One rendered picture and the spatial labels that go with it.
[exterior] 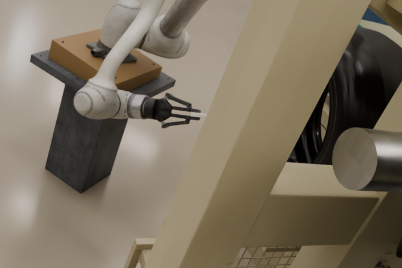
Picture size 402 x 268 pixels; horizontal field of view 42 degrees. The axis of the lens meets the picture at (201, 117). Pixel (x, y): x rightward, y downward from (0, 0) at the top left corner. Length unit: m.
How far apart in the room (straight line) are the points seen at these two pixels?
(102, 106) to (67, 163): 1.03
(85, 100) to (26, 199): 1.05
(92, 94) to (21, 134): 1.39
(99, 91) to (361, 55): 0.84
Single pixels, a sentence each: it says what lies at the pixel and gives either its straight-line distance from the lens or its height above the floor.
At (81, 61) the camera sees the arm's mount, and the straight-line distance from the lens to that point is 2.37.
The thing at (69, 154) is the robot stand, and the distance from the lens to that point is 2.71.
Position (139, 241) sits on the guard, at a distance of 1.16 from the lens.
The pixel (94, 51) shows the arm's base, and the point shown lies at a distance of 2.44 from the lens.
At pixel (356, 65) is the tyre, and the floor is 1.40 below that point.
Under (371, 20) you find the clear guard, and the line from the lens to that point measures 2.29.
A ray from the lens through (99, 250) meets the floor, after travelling 2.52.
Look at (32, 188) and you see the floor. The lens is 2.74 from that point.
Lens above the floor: 1.80
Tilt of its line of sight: 28 degrees down
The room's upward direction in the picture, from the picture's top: 22 degrees clockwise
